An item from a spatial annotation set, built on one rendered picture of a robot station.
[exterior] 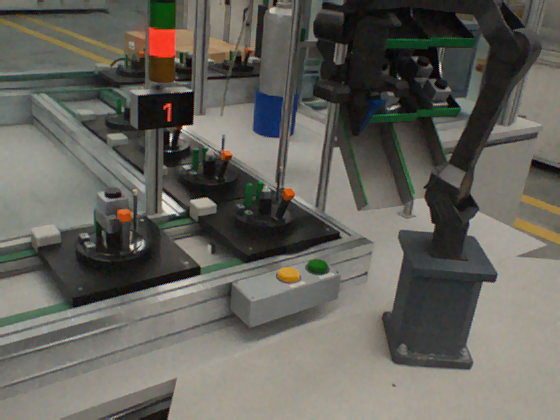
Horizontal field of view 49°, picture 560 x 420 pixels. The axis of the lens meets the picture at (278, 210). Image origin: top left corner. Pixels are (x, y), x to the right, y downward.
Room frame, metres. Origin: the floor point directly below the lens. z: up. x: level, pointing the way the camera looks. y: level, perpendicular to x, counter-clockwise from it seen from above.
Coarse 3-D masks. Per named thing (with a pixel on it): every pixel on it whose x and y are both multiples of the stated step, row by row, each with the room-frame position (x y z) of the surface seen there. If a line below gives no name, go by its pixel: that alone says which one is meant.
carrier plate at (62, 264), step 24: (144, 216) 1.18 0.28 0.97; (72, 240) 1.05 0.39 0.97; (168, 240) 1.09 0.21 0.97; (48, 264) 0.96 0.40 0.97; (72, 264) 0.96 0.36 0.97; (144, 264) 0.99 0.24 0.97; (168, 264) 0.99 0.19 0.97; (192, 264) 1.00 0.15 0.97; (72, 288) 0.88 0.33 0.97; (96, 288) 0.89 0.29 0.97; (120, 288) 0.91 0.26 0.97; (144, 288) 0.93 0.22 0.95
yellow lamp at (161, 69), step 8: (152, 56) 1.19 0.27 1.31; (152, 64) 1.19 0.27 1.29; (160, 64) 1.18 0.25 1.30; (168, 64) 1.19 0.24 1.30; (152, 72) 1.19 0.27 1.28; (160, 72) 1.18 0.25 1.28; (168, 72) 1.19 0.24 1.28; (152, 80) 1.19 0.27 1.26; (160, 80) 1.18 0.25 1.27; (168, 80) 1.19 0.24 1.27
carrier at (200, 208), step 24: (264, 192) 1.22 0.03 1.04; (192, 216) 1.23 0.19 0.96; (216, 216) 1.22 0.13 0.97; (240, 216) 1.19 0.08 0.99; (264, 216) 1.20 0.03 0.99; (288, 216) 1.22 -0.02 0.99; (312, 216) 1.27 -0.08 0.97; (240, 240) 1.12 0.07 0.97; (264, 240) 1.13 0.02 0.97; (288, 240) 1.14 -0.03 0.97; (312, 240) 1.16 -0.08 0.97
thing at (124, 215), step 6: (120, 210) 0.98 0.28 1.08; (126, 210) 0.99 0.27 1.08; (120, 216) 0.97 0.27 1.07; (126, 216) 0.97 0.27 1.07; (120, 222) 0.98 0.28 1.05; (126, 222) 0.98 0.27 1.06; (120, 228) 0.98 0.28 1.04; (126, 228) 0.98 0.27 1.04; (120, 234) 0.98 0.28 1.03; (126, 234) 0.98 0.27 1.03; (126, 240) 0.98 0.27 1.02; (126, 246) 0.98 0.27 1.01
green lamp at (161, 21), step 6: (150, 0) 1.20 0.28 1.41; (150, 6) 1.19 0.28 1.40; (156, 6) 1.18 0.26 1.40; (162, 6) 1.18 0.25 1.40; (168, 6) 1.19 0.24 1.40; (174, 6) 1.20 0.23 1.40; (150, 12) 1.19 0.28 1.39; (156, 12) 1.18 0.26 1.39; (162, 12) 1.18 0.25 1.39; (168, 12) 1.19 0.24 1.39; (174, 12) 1.20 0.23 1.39; (150, 18) 1.19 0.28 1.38; (156, 18) 1.18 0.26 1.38; (162, 18) 1.18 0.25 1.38; (168, 18) 1.19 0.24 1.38; (174, 18) 1.20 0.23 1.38; (150, 24) 1.19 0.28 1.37; (156, 24) 1.18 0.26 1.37; (162, 24) 1.18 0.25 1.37; (168, 24) 1.19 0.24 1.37; (174, 24) 1.20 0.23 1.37
